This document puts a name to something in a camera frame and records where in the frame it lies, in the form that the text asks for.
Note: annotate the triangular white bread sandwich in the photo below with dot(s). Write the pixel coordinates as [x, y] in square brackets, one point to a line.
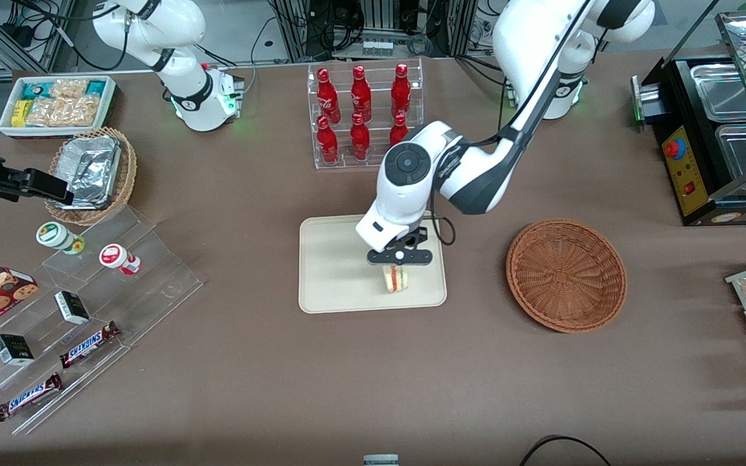
[394, 279]

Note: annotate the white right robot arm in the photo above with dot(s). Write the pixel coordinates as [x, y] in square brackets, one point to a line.
[185, 26]

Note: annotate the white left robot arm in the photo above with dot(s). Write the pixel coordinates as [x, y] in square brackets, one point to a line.
[476, 181]

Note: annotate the beige rectangular tray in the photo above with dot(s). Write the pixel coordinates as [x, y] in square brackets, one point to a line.
[334, 272]

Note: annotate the light tan wicker basket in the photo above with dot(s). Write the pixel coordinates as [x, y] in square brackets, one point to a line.
[128, 175]

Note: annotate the round brown wicker basket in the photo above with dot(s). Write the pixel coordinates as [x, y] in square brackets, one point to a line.
[567, 278]

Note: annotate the stack of foil trays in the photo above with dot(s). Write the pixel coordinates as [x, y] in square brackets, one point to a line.
[91, 171]

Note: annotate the green lid yogurt cup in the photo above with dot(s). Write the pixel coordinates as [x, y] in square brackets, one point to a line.
[52, 235]

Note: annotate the white rectangular snack bin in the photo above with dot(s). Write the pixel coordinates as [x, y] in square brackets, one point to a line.
[7, 126]

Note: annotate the yellow snack packet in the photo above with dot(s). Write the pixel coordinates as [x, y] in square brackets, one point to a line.
[21, 113]

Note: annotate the clear bag of rice crackers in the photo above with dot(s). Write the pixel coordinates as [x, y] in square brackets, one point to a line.
[65, 111]
[68, 88]

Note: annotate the teal snack packet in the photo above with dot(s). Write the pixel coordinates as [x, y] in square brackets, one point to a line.
[37, 90]
[96, 88]

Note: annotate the red lid yogurt cup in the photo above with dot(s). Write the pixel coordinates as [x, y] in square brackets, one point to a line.
[113, 255]

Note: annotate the clear acrylic bottle rack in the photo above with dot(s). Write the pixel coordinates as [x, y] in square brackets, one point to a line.
[347, 165]

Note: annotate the small black snack box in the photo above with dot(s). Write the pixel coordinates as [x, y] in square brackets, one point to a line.
[13, 349]
[72, 307]

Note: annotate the red cola bottle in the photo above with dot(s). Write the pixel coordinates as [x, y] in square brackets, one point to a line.
[327, 97]
[359, 139]
[327, 142]
[401, 90]
[361, 94]
[399, 129]

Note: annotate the clear acrylic stepped display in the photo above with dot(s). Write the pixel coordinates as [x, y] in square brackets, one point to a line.
[153, 285]

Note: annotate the Snickers chocolate bar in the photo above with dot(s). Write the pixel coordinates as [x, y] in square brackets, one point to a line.
[28, 397]
[88, 345]

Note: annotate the small grey device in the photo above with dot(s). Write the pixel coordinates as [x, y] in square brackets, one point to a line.
[381, 461]

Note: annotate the aluminium equipment rack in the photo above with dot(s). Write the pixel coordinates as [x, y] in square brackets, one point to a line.
[379, 19]

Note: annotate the black heated food display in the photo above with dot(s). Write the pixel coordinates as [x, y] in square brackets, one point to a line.
[697, 175]

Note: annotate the aluminium frame stand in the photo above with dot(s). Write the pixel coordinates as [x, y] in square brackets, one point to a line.
[30, 39]

